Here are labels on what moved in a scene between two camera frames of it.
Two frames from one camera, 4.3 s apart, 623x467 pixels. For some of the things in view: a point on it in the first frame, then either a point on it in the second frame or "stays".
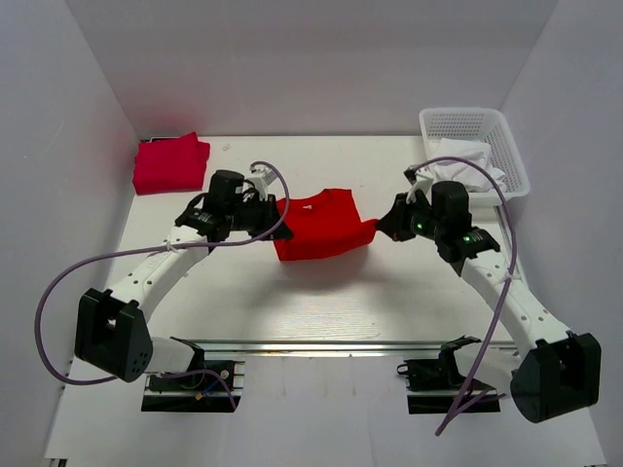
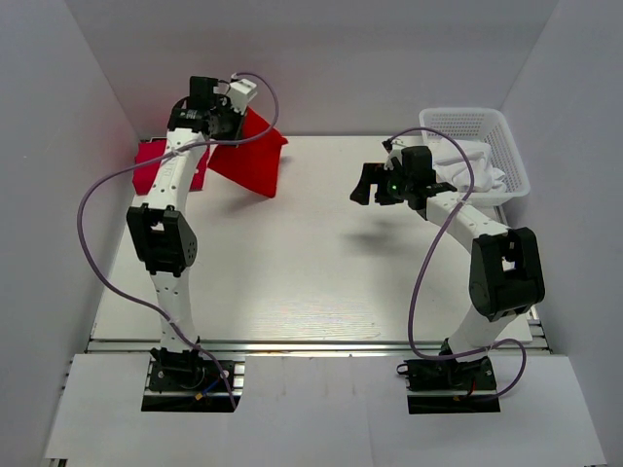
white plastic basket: x=486 y=125 stays
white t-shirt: x=468 y=163 stays
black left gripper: x=269 y=208 -> x=224 y=105
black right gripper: x=394 y=222 -> x=372 y=173
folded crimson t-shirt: x=170 y=165 stays
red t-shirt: x=326 y=224 -> x=254 y=163
